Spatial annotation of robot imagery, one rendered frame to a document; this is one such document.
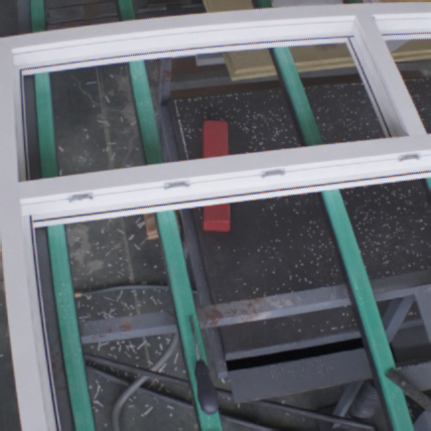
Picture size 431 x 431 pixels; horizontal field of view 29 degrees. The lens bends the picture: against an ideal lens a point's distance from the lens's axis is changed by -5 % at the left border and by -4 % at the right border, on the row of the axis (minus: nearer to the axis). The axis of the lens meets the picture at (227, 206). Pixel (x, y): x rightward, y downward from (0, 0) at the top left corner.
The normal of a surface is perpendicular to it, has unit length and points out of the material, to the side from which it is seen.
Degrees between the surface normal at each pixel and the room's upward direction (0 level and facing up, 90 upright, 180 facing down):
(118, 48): 90
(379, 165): 90
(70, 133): 0
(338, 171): 90
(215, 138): 0
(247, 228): 0
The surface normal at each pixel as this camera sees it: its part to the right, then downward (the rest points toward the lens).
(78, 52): 0.21, 0.81
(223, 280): 0.07, -0.57
